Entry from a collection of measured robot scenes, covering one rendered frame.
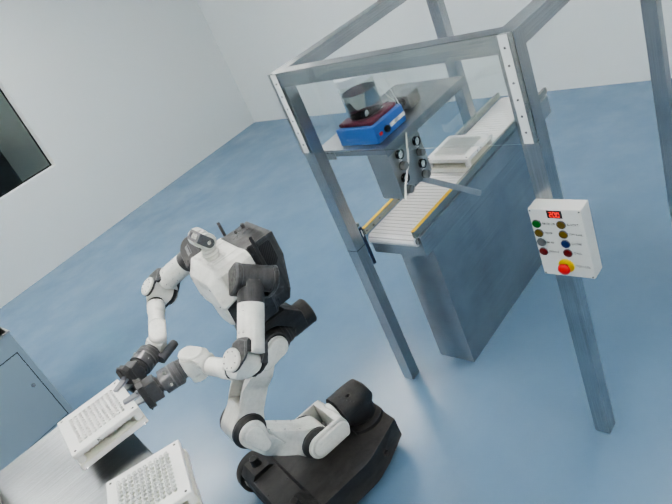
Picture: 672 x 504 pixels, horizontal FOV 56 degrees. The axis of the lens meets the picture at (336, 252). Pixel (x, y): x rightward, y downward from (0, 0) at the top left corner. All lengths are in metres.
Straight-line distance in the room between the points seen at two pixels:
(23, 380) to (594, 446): 3.12
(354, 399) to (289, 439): 0.33
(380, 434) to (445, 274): 0.76
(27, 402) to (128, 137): 3.93
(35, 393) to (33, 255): 2.97
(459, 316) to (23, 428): 2.66
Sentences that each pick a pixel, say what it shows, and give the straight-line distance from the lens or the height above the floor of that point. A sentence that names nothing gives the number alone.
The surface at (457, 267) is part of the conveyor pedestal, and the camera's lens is 2.98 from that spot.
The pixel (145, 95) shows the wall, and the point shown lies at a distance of 7.62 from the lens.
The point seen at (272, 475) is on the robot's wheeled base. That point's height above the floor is 0.19.
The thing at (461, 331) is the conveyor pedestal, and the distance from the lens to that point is 3.10.
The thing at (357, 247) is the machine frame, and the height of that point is 0.82.
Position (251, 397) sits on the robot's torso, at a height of 0.68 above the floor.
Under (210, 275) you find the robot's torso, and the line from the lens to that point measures 2.22.
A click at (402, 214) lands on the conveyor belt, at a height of 0.84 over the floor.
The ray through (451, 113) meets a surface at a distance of 2.08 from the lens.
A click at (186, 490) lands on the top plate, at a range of 1.92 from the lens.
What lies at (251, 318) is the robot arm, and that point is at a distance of 2.06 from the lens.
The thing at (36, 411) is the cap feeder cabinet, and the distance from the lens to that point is 4.30.
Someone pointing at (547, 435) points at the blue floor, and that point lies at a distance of 2.84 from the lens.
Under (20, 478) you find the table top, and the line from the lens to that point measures 2.60.
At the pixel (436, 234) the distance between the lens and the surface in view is 2.74.
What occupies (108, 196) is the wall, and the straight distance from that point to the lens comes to 7.33.
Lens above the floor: 2.15
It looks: 28 degrees down
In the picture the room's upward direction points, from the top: 25 degrees counter-clockwise
